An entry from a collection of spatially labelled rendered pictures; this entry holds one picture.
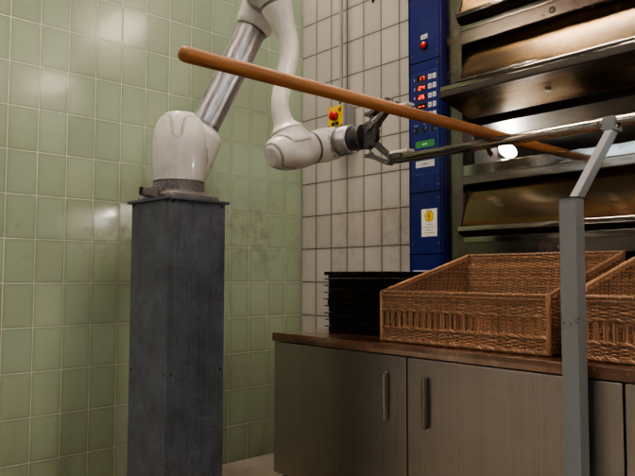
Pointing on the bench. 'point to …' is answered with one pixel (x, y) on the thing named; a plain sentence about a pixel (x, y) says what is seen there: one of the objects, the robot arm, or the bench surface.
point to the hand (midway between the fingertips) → (407, 127)
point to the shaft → (341, 94)
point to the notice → (429, 222)
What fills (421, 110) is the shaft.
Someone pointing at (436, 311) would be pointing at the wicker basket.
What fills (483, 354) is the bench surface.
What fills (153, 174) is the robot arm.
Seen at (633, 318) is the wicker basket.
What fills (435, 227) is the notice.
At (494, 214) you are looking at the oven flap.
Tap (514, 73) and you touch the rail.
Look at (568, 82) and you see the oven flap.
